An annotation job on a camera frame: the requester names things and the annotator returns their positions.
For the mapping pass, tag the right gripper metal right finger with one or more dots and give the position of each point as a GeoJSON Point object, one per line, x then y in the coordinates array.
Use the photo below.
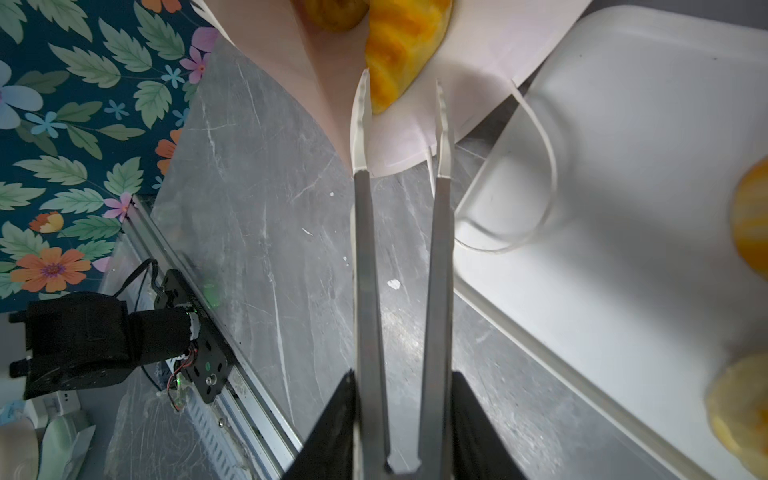
{"type": "Point", "coordinates": [435, 431]}

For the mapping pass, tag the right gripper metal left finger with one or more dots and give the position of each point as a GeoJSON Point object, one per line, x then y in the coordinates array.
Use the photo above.
{"type": "Point", "coordinates": [372, 444]}

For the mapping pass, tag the round yellow fluted bread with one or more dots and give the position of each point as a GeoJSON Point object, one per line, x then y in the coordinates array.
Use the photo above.
{"type": "Point", "coordinates": [736, 405]}

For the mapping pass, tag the yellow striped croissant bread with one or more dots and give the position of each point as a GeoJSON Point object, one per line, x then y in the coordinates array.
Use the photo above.
{"type": "Point", "coordinates": [748, 218]}

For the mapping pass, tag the red white paper bag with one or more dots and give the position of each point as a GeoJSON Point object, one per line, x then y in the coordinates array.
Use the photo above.
{"type": "Point", "coordinates": [489, 49]}

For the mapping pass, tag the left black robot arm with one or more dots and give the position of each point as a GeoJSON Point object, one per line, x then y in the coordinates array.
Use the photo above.
{"type": "Point", "coordinates": [90, 340]}

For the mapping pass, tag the striped yellow bread in bag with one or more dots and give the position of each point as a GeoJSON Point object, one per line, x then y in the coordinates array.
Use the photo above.
{"type": "Point", "coordinates": [403, 37]}

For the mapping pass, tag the small yellow bread in bag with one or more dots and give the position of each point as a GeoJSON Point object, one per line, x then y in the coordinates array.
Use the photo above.
{"type": "Point", "coordinates": [336, 15]}

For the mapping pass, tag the white rectangular tray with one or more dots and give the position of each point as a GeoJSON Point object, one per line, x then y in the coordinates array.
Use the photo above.
{"type": "Point", "coordinates": [599, 240]}

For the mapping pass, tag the aluminium front rail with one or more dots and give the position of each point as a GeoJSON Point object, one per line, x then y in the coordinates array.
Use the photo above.
{"type": "Point", "coordinates": [241, 424]}

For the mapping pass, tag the white slotted cable duct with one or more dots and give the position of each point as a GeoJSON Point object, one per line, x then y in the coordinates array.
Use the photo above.
{"type": "Point", "coordinates": [220, 447]}

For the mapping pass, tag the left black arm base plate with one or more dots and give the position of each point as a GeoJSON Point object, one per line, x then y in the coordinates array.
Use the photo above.
{"type": "Point", "coordinates": [207, 359]}

